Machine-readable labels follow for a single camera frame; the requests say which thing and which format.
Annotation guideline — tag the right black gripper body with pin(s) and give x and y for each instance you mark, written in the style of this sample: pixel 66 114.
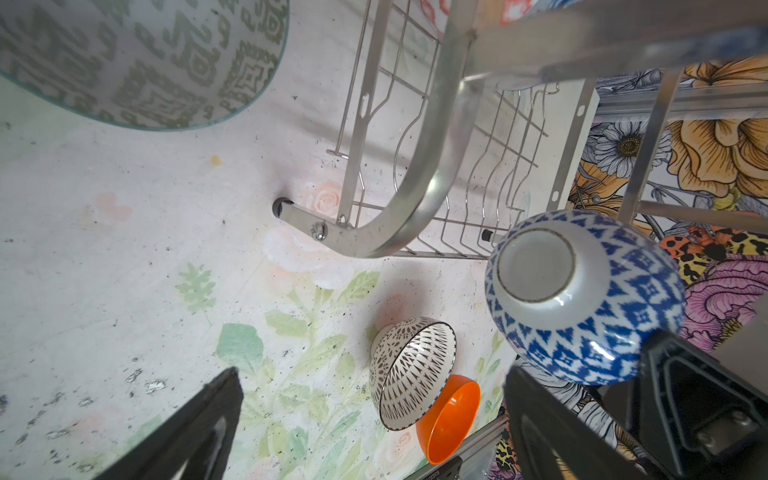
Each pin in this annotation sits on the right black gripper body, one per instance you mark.
pixel 691 417

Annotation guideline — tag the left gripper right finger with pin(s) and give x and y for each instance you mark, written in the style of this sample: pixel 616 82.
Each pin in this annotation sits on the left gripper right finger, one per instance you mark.
pixel 544 432

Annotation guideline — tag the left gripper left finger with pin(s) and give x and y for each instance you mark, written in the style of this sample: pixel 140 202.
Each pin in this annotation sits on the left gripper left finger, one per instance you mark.
pixel 194 443

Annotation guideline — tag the silver wire dish rack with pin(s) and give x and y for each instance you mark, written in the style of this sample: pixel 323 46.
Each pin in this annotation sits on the silver wire dish rack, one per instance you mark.
pixel 456 125

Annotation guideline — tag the green patterned bowl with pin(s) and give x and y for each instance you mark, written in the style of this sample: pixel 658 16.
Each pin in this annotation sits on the green patterned bowl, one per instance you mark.
pixel 148 65

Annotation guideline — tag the orange plastic bowl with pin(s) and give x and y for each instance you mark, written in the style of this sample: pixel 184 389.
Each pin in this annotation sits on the orange plastic bowl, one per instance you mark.
pixel 444 427

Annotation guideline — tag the white black lattice bowl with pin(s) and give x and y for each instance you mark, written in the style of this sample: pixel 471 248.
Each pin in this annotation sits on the white black lattice bowl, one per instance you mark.
pixel 410 364

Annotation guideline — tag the aluminium front rail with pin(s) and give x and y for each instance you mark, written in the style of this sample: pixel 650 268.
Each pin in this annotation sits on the aluminium front rail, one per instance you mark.
pixel 472 460

